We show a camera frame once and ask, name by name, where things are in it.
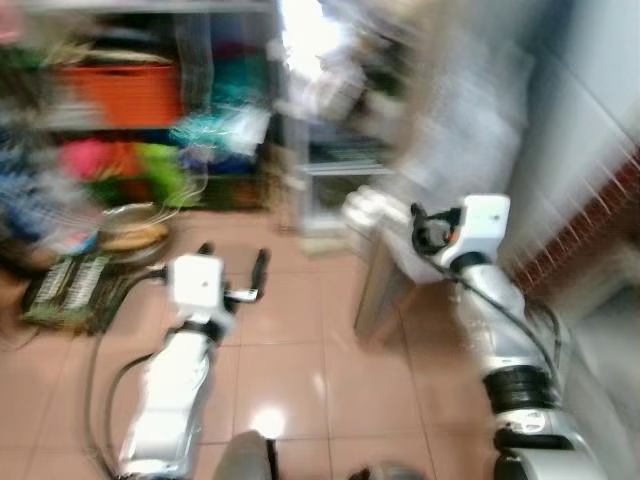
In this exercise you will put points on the orange plastic basket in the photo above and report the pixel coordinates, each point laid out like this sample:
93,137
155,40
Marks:
120,95

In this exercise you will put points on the grey robot left leg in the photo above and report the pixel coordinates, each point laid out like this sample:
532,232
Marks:
245,460

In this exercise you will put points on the grey robot leg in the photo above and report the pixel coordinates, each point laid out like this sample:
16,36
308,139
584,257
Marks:
245,460
390,473

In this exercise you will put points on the grey robot right leg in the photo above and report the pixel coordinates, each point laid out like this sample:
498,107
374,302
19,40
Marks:
390,473

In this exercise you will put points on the clear plastic bag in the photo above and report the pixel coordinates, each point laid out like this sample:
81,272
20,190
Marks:
375,210

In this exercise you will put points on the green plastic crate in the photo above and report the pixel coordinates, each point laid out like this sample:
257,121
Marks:
75,295

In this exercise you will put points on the blue patterned cloth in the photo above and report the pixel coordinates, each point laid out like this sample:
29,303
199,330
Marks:
25,190

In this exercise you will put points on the teal plastic bag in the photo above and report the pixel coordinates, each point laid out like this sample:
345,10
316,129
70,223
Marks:
235,85

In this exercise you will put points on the bright green cloth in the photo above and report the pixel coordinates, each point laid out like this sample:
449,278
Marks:
160,170

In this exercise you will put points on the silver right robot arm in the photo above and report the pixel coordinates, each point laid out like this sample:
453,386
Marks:
500,330

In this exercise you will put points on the grey plastic sheet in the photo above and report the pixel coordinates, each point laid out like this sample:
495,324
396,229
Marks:
610,400

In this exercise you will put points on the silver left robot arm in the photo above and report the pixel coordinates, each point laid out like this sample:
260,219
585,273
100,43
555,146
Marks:
170,400

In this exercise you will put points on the white fridge door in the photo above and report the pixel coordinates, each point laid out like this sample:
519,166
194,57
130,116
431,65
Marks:
470,120

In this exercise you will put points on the pink cloth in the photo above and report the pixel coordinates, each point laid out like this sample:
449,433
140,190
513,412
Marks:
95,158

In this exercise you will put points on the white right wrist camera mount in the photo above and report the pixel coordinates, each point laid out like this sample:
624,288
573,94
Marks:
485,222

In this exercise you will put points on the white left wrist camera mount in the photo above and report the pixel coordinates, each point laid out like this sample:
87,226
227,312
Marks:
197,282

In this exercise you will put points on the white open fridge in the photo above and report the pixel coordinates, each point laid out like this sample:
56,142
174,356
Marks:
340,170

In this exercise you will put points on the metal shelf rack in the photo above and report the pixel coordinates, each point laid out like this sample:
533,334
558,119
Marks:
190,60

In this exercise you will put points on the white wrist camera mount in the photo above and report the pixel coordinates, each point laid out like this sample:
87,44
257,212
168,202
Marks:
197,282
485,222

